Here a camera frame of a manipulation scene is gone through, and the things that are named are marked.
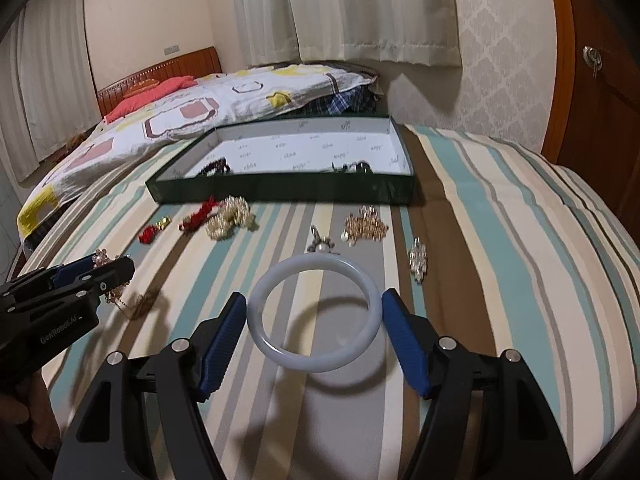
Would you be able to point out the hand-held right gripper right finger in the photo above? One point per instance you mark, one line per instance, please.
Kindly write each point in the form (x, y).
(406, 345)

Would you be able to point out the pink pillow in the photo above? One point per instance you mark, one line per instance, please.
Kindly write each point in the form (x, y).
(150, 97)

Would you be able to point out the striped bedsheet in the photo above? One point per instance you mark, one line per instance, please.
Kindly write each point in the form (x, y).
(500, 260)

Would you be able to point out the crystal brooch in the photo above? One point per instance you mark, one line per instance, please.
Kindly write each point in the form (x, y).
(417, 260)

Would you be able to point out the silver pearl brooch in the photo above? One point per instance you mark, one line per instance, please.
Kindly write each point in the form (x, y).
(320, 246)

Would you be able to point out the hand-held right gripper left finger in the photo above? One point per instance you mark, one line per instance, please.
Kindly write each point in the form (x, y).
(225, 345)

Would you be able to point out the brown wooden door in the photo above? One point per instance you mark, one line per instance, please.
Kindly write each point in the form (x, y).
(605, 125)

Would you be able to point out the metal door lock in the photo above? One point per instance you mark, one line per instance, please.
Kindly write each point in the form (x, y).
(592, 57)

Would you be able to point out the small red gold charm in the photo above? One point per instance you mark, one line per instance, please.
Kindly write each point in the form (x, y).
(147, 234)

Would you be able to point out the narrow white curtain panel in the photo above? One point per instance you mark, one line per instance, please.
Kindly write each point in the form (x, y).
(260, 10)

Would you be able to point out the red braided knot tassel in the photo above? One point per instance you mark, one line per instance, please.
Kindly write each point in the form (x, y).
(195, 220)

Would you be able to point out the white jade bangle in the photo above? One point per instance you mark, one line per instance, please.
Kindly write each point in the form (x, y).
(255, 312)

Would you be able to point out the wooden headboard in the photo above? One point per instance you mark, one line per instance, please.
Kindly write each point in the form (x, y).
(190, 60)

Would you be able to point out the blue plaid blanket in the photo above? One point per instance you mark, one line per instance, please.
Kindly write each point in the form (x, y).
(345, 102)

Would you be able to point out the green jewelry tray box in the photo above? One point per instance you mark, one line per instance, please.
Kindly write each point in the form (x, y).
(280, 191)

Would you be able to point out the person's left hand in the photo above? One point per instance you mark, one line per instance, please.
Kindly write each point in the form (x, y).
(35, 410)

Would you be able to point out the wide white window curtain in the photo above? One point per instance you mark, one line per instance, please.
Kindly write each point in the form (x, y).
(50, 85)

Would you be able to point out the broad white curtain panel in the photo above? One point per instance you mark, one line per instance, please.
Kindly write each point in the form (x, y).
(375, 10)

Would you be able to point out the wall outlet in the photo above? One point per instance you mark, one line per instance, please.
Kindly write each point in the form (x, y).
(172, 50)

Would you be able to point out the bed with patterned sheet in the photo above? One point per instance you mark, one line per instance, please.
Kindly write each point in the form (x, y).
(200, 105)

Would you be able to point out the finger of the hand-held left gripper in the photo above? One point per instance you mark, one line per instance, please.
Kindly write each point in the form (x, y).
(75, 271)
(117, 271)

